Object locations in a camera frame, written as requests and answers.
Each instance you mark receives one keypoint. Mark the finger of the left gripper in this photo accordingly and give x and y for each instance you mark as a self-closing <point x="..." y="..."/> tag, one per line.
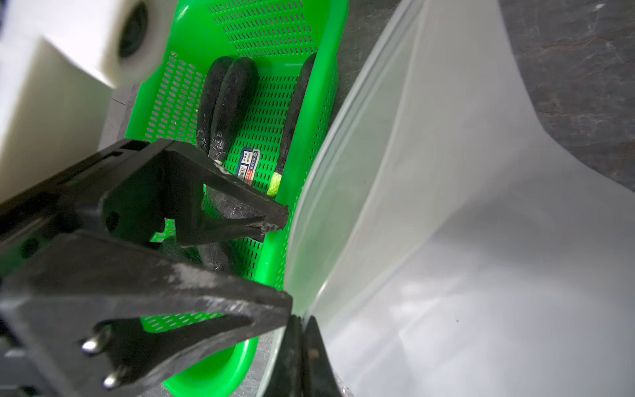
<point x="154" y="182"/>

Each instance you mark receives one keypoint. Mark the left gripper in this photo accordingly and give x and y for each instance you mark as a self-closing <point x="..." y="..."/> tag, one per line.
<point x="86" y="314"/>

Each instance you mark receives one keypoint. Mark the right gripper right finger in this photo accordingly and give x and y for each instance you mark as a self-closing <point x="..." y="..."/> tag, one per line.
<point x="318" y="378"/>

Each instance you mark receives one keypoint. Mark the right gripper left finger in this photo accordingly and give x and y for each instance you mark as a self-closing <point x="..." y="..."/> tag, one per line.
<point x="286" y="378"/>

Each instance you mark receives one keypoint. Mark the clear zip-top bag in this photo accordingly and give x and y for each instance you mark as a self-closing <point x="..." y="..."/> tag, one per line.
<point x="468" y="226"/>

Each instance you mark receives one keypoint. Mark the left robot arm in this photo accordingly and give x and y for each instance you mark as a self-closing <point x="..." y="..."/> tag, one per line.
<point x="60" y="62"/>

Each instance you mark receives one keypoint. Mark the dark eggplant middle horizontal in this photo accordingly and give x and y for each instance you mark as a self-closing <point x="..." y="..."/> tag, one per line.
<point x="218" y="255"/>

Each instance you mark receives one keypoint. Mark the small label sticker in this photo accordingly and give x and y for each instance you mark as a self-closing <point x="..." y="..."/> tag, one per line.
<point x="248" y="165"/>

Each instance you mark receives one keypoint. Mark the green plastic basket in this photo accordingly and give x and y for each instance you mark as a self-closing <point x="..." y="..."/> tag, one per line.
<point x="279" y="36"/>

